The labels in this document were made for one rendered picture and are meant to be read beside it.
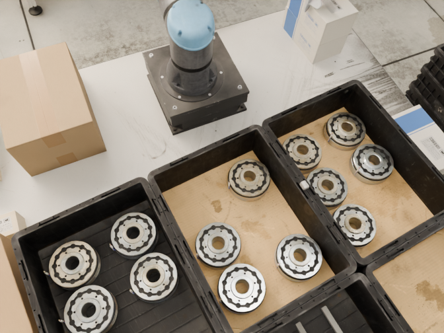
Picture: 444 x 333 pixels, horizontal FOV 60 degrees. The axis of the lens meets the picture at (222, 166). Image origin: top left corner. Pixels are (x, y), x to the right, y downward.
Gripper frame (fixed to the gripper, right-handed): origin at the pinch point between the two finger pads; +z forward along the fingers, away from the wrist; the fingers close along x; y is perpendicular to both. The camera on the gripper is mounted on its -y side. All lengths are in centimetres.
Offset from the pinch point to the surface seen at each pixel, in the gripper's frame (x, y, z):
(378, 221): -27, 67, 2
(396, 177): -16, 59, 2
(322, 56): -2.2, 9.8, 13.2
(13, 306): -108, 49, -1
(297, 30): -6.1, -1.4, 10.0
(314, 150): -32, 45, -1
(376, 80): 9.9, 25.2, 15.4
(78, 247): -93, 43, -1
